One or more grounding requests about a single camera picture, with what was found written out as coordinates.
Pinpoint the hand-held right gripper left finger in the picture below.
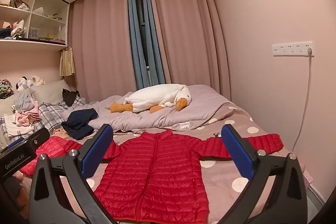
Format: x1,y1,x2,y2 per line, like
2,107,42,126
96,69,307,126
28,124,118,224

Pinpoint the patterned crochet cloth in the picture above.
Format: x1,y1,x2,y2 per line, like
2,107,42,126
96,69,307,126
0,79,14,100

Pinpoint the pink curtain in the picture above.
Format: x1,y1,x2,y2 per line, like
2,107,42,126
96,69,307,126
68,0,137,103
146,0,232,102

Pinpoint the clutter of shelf things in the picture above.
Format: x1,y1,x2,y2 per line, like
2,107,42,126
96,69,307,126
0,0,66,44

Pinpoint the white goose plush toy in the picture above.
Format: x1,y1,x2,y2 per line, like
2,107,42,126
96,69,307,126
110,84,192,114

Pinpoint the peach garment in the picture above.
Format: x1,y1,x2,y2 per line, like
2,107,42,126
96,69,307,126
52,128,71,139

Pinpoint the white power cable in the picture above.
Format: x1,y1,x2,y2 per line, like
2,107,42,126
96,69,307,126
291,53,313,152

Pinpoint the beige pleated cloth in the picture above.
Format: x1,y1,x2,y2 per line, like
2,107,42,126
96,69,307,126
59,47,76,77

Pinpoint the white power outlet strip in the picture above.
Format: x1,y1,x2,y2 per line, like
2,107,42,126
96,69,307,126
272,41,314,57

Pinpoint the navy blue garment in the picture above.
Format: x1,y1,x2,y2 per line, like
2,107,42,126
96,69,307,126
61,108,99,140

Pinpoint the black garment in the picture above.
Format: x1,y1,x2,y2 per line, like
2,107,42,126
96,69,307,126
62,88,80,107

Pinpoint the plaid pillow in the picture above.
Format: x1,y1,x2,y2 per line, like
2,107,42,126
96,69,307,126
0,96,87,142

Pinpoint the lilac quilt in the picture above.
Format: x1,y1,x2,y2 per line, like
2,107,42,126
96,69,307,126
62,84,231,133

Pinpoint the blue curtain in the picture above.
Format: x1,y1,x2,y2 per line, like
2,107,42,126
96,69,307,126
127,0,166,92

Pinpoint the grey pillow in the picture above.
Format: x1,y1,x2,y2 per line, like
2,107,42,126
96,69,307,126
30,80,71,105

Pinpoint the white wall shelf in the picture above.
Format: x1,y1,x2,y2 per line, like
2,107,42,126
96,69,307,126
0,0,71,54

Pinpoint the grey blue garment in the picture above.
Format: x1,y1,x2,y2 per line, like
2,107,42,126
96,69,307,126
13,93,37,113

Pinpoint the white dog plush toy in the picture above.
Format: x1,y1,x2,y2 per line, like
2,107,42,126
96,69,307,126
16,76,30,91

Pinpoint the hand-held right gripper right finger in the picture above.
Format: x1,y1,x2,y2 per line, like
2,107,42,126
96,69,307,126
220,124,308,224

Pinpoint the polka dot bed sheet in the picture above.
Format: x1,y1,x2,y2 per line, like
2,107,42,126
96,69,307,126
50,102,313,222

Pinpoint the white garment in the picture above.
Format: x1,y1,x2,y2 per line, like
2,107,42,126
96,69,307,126
4,114,36,137

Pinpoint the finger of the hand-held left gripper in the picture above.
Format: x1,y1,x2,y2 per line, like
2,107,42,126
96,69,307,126
6,137,25,150

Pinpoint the red puffer jacket orange lining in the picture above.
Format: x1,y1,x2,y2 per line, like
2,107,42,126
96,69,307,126
18,135,69,178

